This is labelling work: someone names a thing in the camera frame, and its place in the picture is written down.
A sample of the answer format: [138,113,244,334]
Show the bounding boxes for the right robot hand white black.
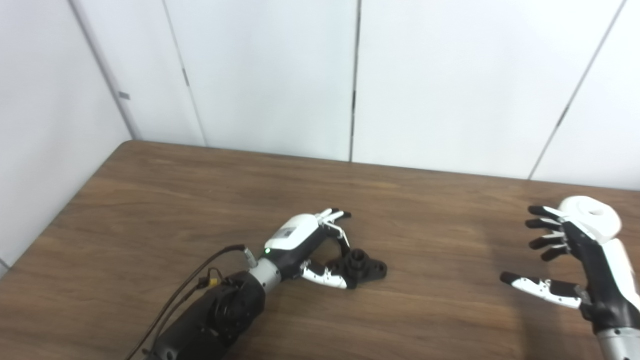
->
[500,205,640,360]

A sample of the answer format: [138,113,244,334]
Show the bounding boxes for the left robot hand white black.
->
[248,208,358,296]

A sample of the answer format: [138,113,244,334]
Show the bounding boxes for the round white piece with hole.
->
[557,195,622,244]

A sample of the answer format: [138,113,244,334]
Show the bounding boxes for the black flanged holder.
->
[327,249,388,290]

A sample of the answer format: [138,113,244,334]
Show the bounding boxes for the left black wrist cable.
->
[125,244,258,360]

